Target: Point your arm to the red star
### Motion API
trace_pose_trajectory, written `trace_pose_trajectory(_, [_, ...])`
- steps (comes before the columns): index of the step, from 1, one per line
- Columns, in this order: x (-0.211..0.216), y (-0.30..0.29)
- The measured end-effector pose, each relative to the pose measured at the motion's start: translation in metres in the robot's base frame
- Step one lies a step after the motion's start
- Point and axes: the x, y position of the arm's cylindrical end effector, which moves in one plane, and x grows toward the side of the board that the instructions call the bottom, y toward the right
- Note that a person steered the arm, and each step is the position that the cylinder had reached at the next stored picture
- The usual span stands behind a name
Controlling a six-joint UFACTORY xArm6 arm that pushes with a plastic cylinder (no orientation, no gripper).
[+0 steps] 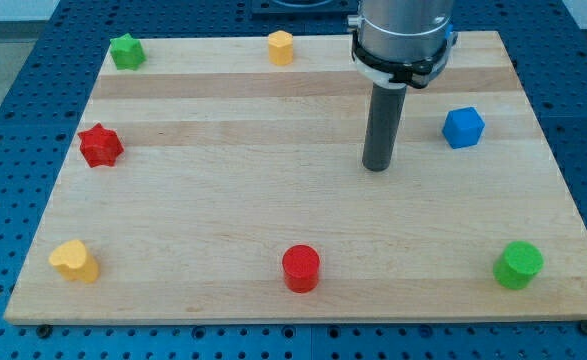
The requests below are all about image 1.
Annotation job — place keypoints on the blue cube block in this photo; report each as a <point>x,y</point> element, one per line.
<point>463,127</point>

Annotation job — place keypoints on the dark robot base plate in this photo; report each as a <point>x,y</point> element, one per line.
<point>302,7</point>

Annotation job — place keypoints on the yellow heart block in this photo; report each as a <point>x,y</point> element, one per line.
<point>74,262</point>

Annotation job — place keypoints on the red cylinder block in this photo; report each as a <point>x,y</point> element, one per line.
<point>301,266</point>

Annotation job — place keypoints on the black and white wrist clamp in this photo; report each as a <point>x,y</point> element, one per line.
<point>395,75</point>

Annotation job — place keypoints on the red star block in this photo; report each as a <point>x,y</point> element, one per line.
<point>100,146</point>

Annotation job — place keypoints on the green star block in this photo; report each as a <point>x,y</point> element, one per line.
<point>127,52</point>

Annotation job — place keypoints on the dark grey cylindrical pointer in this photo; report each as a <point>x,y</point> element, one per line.
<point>383,122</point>

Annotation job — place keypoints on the green cylinder block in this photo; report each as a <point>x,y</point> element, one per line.
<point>518,264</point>

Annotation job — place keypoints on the light wooden board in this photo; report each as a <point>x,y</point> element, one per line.
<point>230,160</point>

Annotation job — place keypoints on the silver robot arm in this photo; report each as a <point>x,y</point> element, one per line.
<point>402,30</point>

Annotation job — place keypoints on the yellow hexagon block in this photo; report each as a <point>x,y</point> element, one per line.
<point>280,48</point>

